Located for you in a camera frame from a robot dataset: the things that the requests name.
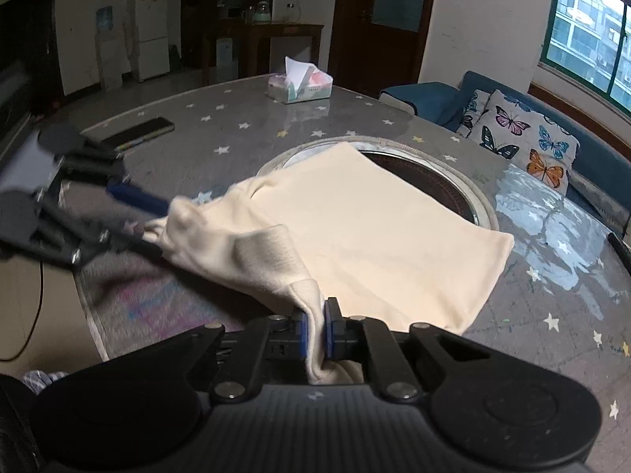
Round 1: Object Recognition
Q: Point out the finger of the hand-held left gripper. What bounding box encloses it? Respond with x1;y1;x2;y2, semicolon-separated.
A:
59;140;171;218
32;191;164;268

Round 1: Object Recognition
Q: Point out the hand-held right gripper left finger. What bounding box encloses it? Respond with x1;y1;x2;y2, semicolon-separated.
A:
165;312;310;401

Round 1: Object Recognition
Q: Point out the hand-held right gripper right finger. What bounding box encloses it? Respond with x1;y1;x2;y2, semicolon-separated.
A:
323;298;475;403

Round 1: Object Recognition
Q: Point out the cream cloth garment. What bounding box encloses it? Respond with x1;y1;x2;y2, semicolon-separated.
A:
143;143;516;388

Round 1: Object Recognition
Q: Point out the black remote control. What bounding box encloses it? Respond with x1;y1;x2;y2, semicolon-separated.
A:
91;117;176;151

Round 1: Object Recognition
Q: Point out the white water dispenser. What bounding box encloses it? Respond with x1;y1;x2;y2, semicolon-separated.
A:
93;6;124;92

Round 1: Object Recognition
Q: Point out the dark cabinet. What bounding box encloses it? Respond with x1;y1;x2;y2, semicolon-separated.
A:
0;0;65;135

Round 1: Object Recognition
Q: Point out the checked cloth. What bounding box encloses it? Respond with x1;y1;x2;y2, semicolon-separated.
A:
22;369;70;395

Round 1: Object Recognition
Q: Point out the white refrigerator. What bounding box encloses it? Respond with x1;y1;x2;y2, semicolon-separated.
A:
133;0;171;82

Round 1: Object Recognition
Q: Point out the round built-in hot plate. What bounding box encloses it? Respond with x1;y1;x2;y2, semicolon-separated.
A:
256;135;500;230

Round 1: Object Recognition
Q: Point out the tissue box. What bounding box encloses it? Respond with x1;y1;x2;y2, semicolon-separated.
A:
266;56;334;105

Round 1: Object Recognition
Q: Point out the dark wooden side table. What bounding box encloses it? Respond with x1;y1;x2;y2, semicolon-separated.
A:
200;22;325;86

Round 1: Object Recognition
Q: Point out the blue sofa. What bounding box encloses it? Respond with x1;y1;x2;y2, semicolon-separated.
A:
379;70;631;238

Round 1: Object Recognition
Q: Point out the dark wooden door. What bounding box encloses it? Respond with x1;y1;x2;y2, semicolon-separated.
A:
327;0;439;95

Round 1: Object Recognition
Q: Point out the butterfly print pillow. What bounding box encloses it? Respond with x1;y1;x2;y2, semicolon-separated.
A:
456;89;581;196

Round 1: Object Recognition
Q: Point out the black cylindrical object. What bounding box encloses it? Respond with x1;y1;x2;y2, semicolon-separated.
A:
607;231;631;275

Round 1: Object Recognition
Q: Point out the green framed window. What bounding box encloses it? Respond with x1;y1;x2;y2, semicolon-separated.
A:
539;0;631;110

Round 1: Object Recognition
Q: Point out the black cable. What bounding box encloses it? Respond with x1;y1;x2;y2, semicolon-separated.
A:
0;260;46;362

